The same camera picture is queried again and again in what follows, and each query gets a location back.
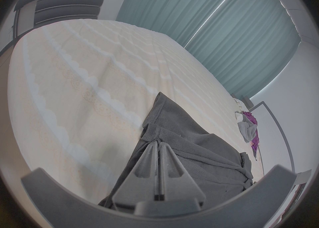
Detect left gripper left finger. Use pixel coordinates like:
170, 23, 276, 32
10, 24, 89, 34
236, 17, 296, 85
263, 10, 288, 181
112, 142, 160, 209

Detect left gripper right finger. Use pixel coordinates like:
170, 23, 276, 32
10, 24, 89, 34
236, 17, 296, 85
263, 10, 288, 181
159, 142, 205, 205

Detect black T-shirt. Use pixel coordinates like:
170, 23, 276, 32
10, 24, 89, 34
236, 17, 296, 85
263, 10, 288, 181
98, 92, 254, 210

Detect grey garment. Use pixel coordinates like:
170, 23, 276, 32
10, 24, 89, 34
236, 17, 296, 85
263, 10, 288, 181
237, 121, 258, 144

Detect purple satin garment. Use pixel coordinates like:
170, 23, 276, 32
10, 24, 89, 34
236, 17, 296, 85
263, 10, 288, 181
243, 111, 260, 158

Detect white printed pillow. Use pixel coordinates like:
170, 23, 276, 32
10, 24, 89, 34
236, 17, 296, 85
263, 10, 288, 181
234, 99, 246, 112

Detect grey bedside table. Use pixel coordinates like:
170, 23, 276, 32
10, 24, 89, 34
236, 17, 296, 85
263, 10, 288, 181
230, 94, 254, 109

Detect bed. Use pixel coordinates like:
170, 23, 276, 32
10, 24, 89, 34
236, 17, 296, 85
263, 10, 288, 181
7, 19, 296, 205

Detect blue-green curtain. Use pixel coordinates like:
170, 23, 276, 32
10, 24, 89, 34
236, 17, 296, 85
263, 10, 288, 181
116, 0, 251, 48
186, 0, 301, 99

